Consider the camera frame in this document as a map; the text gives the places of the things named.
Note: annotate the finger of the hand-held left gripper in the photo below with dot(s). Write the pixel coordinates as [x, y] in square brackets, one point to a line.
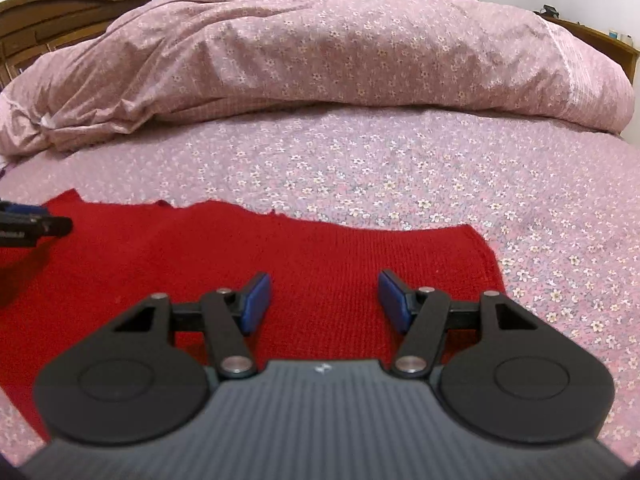
[55, 226]
[20, 208]

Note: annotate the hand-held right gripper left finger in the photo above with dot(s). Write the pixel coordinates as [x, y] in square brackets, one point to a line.
[255, 302]

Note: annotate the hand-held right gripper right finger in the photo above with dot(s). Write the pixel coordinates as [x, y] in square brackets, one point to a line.
[395, 302]

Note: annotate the red knitted sweater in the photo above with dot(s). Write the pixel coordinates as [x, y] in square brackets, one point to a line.
[325, 260]

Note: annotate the floral bed sheet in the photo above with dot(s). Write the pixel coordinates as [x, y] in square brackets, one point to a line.
[400, 170]

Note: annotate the wooden headboard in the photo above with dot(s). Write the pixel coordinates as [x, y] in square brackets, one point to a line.
[55, 25]

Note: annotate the pink floral duvet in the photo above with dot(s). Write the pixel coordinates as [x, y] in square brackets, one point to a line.
[325, 55]

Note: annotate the small black object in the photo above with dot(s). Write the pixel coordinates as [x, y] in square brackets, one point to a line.
[548, 10]

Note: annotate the wooden bedside shelf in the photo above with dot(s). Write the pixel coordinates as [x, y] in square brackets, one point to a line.
[610, 45]

